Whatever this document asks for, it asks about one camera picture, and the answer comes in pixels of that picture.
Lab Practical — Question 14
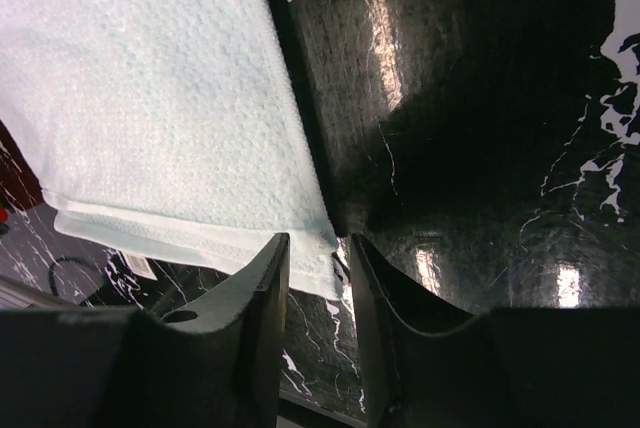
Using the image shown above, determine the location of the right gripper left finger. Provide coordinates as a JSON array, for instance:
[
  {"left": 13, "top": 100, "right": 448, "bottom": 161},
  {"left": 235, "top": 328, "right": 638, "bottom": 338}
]
[{"left": 1, "top": 233, "right": 290, "bottom": 427}]

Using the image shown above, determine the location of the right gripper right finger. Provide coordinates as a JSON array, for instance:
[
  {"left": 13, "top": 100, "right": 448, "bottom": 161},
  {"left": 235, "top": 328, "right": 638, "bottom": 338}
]
[{"left": 350, "top": 235, "right": 639, "bottom": 427}]

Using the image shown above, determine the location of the white towel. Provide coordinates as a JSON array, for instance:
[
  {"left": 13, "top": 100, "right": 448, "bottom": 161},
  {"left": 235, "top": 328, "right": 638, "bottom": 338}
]
[{"left": 1, "top": 0, "right": 342, "bottom": 300}]

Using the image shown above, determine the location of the red plastic tray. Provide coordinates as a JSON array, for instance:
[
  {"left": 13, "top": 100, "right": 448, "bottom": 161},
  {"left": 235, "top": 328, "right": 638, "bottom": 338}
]
[{"left": 0, "top": 124, "right": 44, "bottom": 236}]

